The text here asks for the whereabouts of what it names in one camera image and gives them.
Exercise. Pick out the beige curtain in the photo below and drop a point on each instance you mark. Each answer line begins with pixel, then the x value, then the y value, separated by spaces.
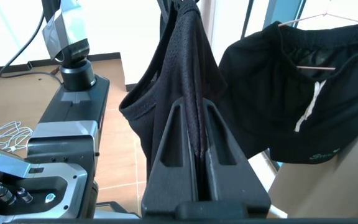
pixel 337 186

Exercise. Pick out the black shorts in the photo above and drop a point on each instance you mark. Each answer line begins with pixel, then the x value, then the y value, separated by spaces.
pixel 259 93

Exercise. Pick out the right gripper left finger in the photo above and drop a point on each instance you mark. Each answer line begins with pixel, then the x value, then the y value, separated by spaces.
pixel 166 186

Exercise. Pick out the pink clothes hanger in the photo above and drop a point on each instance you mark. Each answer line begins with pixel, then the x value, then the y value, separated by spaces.
pixel 315 67

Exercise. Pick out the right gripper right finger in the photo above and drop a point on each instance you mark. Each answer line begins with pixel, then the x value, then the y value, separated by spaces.
pixel 238 186

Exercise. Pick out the black garment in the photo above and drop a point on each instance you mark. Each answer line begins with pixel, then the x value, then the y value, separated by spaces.
pixel 182 62

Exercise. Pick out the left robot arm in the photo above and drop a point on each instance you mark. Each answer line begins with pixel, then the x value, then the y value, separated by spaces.
pixel 70 37

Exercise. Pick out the window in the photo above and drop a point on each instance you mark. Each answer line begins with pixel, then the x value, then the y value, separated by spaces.
pixel 284 9

